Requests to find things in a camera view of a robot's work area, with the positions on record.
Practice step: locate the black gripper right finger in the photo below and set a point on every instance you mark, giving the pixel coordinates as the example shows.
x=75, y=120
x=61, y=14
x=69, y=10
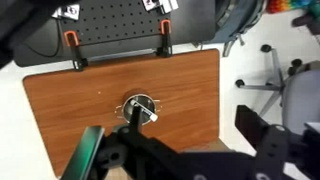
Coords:
x=253, y=128

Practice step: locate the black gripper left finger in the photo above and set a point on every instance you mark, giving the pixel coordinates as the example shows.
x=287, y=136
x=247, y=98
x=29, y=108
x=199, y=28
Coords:
x=133, y=146

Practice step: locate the black white dry-erase marker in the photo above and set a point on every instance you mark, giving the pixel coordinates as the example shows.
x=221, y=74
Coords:
x=148, y=113

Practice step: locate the small stainless steel pot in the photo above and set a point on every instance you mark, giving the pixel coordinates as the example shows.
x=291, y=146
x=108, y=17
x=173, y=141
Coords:
x=146, y=100

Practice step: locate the grey office chair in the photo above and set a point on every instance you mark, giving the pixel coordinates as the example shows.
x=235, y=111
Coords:
x=300, y=100

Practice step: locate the blue grey backpack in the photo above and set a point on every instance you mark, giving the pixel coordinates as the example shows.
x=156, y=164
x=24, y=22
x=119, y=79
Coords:
x=233, y=20

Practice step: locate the black workbench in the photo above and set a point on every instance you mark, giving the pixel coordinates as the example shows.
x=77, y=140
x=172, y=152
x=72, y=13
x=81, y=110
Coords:
x=193, y=20

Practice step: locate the black perforated breadboard plate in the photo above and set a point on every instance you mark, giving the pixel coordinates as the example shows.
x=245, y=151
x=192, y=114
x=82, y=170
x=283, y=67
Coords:
x=116, y=23

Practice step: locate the rainbow coloured toy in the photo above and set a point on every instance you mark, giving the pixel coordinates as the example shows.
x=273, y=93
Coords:
x=286, y=5

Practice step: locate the long aluminium extrusion rail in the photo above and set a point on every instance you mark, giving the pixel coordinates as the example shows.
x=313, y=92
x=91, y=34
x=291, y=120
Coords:
x=160, y=4

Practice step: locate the short aluminium extrusion bracket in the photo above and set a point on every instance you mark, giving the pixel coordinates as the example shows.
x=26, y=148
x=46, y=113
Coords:
x=68, y=11

